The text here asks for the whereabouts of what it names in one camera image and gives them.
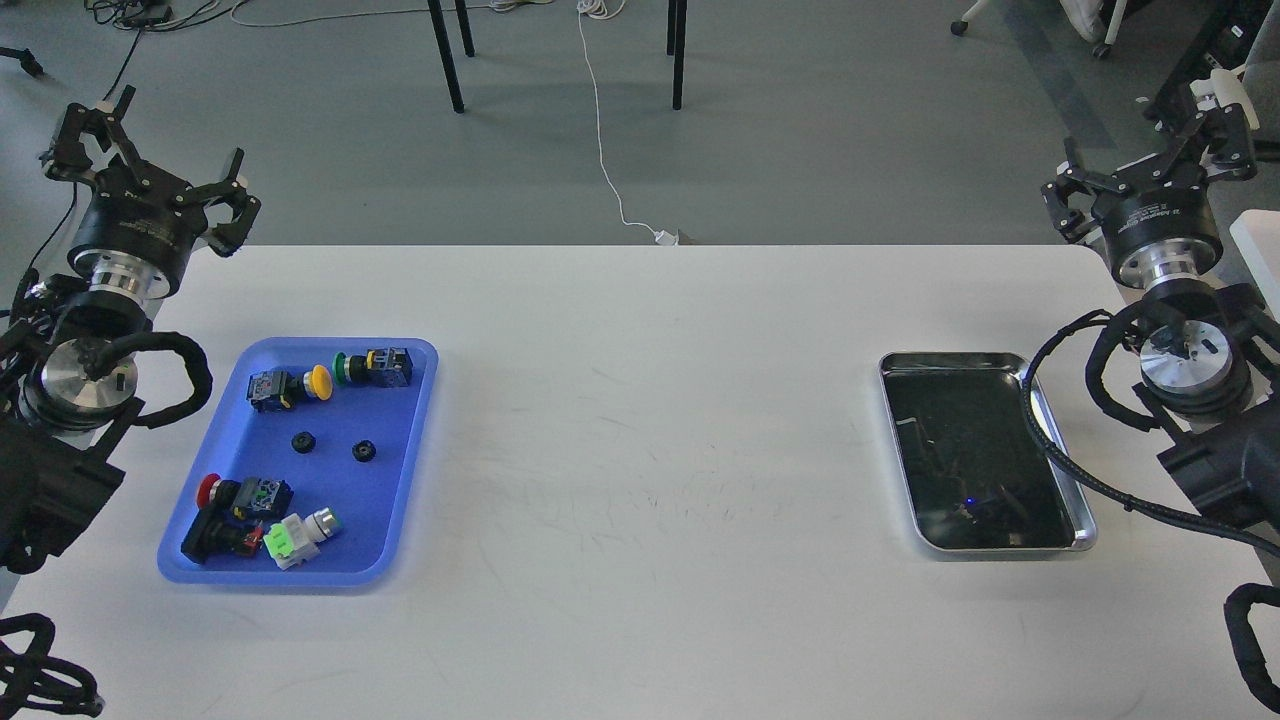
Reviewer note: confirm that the black gear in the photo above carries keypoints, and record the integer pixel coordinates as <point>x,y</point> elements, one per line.
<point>303,442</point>
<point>364,450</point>

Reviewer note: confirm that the black table leg left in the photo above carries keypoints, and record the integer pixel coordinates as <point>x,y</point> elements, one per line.
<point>443,44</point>

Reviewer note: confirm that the black table leg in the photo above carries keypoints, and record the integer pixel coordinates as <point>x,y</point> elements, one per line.
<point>443,44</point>
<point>676,38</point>

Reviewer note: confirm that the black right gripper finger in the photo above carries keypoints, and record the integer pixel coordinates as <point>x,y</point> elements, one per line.
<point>1078,198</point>
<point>1211,146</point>

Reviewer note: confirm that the white office chair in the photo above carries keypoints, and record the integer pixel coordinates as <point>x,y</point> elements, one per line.
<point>1252,84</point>

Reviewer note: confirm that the green push button switch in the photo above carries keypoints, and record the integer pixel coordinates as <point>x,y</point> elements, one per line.
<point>384,367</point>

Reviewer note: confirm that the black cylindrical gripper body right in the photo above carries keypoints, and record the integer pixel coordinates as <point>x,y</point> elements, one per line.
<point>1162,232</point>

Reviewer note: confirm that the red push button switch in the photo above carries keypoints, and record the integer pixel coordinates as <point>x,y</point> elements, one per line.
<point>250,499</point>

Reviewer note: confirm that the white and green switch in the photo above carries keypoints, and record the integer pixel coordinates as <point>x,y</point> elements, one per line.
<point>295,540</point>

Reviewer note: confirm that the silver metal tray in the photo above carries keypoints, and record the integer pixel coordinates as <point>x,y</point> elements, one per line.
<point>978,483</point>

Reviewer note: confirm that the yellow push button switch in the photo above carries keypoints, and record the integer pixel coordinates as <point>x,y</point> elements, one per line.
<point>280,390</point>

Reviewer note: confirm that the blue plastic tray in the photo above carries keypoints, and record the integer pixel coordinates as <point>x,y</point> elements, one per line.
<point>370,498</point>

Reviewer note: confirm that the black cylindrical gripper body left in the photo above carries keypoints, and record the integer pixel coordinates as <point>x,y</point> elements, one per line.
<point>131,216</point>

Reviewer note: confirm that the black table leg right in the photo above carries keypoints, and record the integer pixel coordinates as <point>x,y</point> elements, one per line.
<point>676,38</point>

